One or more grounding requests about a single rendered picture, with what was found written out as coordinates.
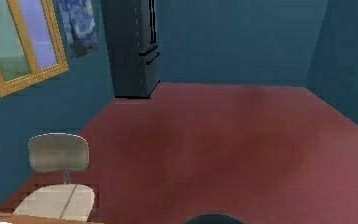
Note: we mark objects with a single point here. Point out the dark tall cupboard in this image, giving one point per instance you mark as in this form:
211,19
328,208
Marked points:
133,50

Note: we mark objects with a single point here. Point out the black round object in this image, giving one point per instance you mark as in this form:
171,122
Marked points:
213,220

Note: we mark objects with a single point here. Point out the beige office chair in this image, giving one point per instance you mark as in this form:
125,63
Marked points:
58,176

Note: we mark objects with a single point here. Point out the wooden framed window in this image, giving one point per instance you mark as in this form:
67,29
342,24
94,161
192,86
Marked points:
23,43

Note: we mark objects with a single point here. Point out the blue swirl wall picture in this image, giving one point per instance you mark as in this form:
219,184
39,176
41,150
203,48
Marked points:
80,26

